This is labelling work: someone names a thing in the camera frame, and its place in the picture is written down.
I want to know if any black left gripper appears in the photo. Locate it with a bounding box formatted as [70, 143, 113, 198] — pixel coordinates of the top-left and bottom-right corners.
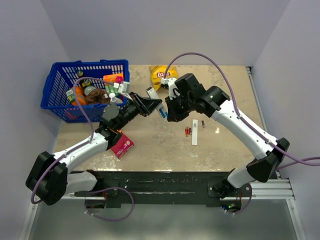
[115, 92, 162, 131]

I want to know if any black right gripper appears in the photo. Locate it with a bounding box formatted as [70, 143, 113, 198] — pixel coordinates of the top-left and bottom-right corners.
[165, 91, 195, 123]

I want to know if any white remote control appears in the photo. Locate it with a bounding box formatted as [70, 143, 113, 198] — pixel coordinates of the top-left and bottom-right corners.
[145, 86, 168, 120]

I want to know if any white remote battery cover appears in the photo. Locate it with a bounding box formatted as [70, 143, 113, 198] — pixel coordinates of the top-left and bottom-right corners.
[191, 119, 198, 146]

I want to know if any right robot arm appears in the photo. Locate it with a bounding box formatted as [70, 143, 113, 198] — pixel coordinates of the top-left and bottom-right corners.
[161, 73, 290, 198]

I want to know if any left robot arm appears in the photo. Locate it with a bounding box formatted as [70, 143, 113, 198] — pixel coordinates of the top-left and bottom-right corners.
[25, 92, 162, 206]

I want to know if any orange AAA battery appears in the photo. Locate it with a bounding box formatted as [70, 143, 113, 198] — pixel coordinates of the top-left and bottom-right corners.
[185, 127, 189, 137]

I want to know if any yellow Lays chips bag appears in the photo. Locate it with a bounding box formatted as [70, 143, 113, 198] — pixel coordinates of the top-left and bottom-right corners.
[149, 65, 178, 91]

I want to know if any small white-capped bottle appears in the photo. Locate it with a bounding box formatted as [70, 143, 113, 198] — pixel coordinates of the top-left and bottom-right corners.
[108, 92, 118, 104]

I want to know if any orange green snack box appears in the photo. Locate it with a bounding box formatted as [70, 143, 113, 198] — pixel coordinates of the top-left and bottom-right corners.
[103, 73, 125, 89]

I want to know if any pink orange candy box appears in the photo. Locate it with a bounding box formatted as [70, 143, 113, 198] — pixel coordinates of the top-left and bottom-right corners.
[110, 130, 134, 160]

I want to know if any brown round package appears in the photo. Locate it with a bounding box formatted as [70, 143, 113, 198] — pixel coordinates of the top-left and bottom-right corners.
[86, 88, 110, 105]

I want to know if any dark glass bottle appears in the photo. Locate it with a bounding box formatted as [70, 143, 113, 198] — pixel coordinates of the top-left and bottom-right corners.
[76, 70, 96, 96]

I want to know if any orange juice carton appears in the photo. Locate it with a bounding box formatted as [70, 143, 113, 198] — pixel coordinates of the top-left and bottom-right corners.
[66, 86, 87, 106]

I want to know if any blue plastic shopping basket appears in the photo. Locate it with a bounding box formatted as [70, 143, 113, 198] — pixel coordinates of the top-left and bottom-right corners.
[40, 59, 130, 123]

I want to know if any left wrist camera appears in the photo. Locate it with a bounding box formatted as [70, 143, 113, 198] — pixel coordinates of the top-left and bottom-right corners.
[113, 81, 132, 100]

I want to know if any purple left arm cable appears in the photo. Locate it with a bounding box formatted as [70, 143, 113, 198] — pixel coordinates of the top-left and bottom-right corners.
[30, 76, 118, 205]

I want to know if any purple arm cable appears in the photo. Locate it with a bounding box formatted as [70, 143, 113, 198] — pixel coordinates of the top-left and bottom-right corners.
[164, 52, 320, 216]
[30, 76, 118, 205]

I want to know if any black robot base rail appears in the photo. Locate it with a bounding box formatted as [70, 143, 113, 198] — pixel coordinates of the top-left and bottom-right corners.
[75, 170, 252, 209]

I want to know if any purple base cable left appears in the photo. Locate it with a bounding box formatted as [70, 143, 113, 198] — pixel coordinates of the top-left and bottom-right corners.
[84, 186, 135, 222]

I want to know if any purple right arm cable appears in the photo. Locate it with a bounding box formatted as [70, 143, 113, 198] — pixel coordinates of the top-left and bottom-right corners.
[164, 52, 320, 216]

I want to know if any aluminium frame rail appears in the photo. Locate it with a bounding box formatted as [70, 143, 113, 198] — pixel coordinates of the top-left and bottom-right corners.
[246, 66, 306, 240]

